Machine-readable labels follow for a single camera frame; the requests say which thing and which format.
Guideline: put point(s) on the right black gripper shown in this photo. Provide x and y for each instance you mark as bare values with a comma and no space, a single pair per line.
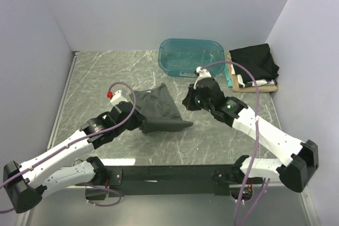
188,100

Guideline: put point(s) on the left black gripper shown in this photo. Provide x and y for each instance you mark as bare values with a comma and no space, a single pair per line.
139,119

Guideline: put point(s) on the grey t shirt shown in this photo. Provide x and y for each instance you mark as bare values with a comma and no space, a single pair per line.
159,111

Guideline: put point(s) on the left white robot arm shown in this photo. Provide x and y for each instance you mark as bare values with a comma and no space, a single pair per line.
27,183

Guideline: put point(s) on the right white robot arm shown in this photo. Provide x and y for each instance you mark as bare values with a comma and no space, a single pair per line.
295,161

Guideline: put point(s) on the teal plastic basin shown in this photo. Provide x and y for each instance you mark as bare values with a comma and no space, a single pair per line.
181,57

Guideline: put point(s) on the black base beam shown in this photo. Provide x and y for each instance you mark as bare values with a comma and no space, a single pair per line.
162,180

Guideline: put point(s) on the white patterned folded t shirt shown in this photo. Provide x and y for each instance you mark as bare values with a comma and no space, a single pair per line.
261,82

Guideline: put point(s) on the black folded t shirt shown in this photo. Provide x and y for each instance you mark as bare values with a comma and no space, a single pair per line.
257,60

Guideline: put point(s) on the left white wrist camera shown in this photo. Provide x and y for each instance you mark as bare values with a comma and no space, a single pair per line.
117,97

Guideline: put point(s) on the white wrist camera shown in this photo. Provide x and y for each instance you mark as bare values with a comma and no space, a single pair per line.
117,97
201,73

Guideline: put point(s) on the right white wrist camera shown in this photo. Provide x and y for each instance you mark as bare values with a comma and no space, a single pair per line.
201,73

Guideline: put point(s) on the aluminium frame rail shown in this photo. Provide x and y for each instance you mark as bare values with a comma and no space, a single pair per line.
23,217

